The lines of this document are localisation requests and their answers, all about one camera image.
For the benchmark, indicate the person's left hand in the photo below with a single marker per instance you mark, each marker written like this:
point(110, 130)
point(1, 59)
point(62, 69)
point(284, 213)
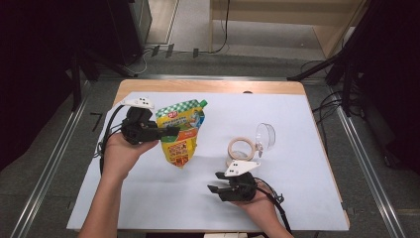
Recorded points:
point(120, 155)

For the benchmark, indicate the person's right hand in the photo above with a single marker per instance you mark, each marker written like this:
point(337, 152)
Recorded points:
point(264, 208)

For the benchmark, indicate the light wooden shelf unit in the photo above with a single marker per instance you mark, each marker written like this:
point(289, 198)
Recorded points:
point(264, 18)

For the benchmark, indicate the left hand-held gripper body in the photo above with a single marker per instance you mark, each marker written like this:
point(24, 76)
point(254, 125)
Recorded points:
point(137, 127)

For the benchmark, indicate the yellow sauce pouch green cap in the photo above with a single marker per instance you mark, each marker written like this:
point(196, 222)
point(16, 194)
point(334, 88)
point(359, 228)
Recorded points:
point(185, 148)

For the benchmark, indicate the black metal stand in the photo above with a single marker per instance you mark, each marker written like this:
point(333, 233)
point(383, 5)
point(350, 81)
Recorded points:
point(317, 67)
point(76, 86)

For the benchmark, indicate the black floor bracket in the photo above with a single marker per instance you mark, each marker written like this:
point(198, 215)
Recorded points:
point(155, 50)
point(169, 50)
point(195, 53)

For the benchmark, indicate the metal floor rail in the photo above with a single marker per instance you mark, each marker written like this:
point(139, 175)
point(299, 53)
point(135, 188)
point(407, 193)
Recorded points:
point(49, 172)
point(214, 78)
point(369, 165)

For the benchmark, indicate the dark curtain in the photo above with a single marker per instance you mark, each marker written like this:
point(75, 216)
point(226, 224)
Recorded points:
point(33, 66)
point(396, 82)

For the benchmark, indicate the clear glass jar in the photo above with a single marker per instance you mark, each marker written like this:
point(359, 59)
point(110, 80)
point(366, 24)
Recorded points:
point(231, 148)

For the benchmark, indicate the black cabinet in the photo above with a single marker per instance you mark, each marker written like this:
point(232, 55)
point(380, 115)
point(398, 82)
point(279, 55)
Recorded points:
point(125, 29)

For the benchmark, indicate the white table mat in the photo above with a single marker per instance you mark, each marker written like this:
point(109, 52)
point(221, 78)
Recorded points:
point(290, 191)

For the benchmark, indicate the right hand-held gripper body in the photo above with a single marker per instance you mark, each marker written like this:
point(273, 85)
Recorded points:
point(241, 190)

